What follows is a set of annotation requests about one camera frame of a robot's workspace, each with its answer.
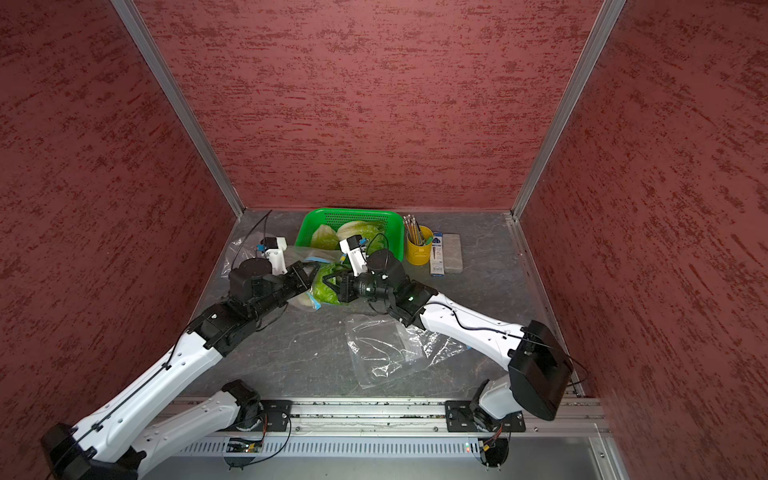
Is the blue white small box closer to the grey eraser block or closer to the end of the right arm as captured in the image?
the grey eraser block

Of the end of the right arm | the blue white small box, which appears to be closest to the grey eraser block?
the blue white small box

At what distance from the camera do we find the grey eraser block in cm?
103
